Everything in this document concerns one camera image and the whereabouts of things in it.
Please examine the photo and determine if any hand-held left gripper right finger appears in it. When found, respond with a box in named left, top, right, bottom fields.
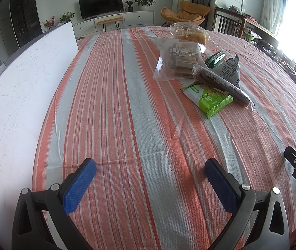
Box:
left=204, top=158, right=290, bottom=250

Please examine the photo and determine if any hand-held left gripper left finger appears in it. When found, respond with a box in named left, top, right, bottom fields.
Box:
left=11, top=158, right=97, bottom=250

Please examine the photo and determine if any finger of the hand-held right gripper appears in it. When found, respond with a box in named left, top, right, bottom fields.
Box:
left=284, top=146, right=296, bottom=169

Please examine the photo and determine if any light green wafer packet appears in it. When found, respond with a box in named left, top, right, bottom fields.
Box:
left=180, top=81, right=234, bottom=119

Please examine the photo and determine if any brown roll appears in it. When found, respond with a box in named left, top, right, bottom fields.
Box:
left=192, top=64, right=255, bottom=110

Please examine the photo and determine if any pale triangular snack packet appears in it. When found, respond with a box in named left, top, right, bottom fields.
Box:
left=220, top=54, right=242, bottom=85

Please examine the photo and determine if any dark green snack packet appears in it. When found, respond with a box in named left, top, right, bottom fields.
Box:
left=206, top=51, right=226, bottom=69

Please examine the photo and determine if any clear bag of tan slices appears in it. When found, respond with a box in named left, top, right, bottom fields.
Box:
left=153, top=39, right=203, bottom=82

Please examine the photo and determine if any bread loaf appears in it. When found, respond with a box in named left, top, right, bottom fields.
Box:
left=170, top=22, right=208, bottom=46

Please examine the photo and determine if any orange grey striped tablecloth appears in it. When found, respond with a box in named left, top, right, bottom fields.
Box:
left=31, top=26, right=296, bottom=250

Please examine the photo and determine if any white board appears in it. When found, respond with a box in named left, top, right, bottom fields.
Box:
left=0, top=21, right=79, bottom=240

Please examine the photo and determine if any white and green pot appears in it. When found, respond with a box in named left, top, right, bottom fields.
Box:
left=243, top=30, right=258, bottom=42

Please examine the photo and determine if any wooden sideboard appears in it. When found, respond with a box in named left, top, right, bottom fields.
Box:
left=242, top=13, right=280, bottom=47

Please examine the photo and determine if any dark wooden slatted chair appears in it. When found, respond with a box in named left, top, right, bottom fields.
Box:
left=212, top=6, right=247, bottom=38

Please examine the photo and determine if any white curtain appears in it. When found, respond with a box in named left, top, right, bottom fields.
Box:
left=260, top=0, right=285, bottom=34

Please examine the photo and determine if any pile of folded clothes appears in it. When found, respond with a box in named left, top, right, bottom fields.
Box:
left=228, top=5, right=246, bottom=15

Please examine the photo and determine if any red flower arrangement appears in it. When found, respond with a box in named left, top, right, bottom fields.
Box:
left=43, top=16, right=55, bottom=30

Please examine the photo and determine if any green plant in white vase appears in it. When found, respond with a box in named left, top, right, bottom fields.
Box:
left=59, top=12, right=76, bottom=23

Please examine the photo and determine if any wooden stool with metal legs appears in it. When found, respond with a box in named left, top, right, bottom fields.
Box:
left=97, top=17, right=124, bottom=33

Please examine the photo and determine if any orange lounge chair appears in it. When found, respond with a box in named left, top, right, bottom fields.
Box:
left=161, top=0, right=211, bottom=27

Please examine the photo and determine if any white television cabinet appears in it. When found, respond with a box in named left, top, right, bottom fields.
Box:
left=72, top=11, right=155, bottom=38

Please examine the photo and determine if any black display cabinet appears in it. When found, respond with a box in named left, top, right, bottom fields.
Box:
left=9, top=0, right=43, bottom=49

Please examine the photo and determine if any black television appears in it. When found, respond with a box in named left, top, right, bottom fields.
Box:
left=79, top=0, right=124, bottom=21

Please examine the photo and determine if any large leafy potted plant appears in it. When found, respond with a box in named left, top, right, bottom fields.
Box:
left=133, top=0, right=157, bottom=11

